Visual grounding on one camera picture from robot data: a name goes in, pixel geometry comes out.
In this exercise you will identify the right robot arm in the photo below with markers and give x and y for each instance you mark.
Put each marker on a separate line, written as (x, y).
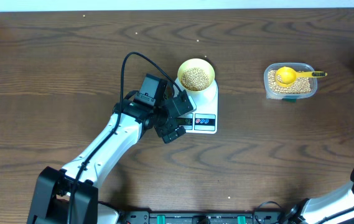
(335, 207)

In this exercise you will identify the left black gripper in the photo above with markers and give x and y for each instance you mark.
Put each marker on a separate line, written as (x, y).
(164, 131)

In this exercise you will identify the white digital kitchen scale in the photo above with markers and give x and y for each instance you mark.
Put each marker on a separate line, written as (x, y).
(204, 120)

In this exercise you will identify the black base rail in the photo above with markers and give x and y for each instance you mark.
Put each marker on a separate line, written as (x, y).
(144, 217)

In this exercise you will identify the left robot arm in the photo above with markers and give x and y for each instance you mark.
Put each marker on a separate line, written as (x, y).
(70, 195)

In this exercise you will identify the pale yellow bowl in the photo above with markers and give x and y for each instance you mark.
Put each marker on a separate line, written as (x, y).
(199, 63)

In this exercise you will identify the yellow measuring scoop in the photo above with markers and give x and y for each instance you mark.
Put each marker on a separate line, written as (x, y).
(286, 76)

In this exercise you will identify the clear plastic container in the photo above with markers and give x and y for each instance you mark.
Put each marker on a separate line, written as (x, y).
(299, 67)

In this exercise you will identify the soybeans in container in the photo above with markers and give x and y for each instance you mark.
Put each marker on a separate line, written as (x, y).
(300, 86)

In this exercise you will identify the soybeans in bowl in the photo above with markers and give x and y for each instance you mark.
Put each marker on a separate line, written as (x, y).
(195, 79)

